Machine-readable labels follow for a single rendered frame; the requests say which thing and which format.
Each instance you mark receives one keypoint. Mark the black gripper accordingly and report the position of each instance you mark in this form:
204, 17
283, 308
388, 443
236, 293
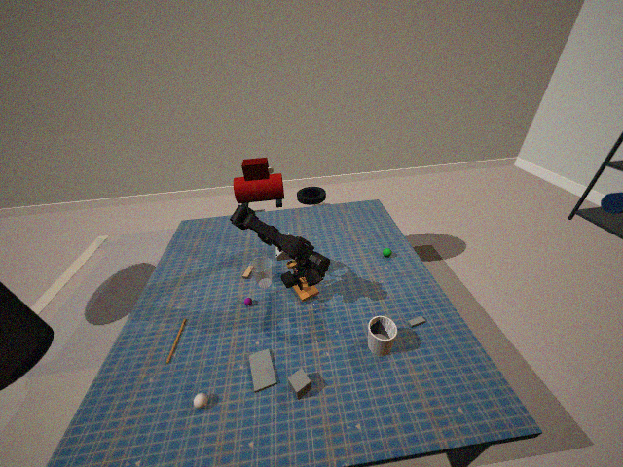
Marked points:
290, 279

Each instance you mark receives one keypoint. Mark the grey ball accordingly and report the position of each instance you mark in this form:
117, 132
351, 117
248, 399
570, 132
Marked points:
200, 400

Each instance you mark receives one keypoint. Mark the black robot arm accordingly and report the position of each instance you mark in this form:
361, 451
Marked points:
294, 247

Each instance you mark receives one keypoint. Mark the brown open cylinder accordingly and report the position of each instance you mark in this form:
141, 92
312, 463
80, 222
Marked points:
381, 335

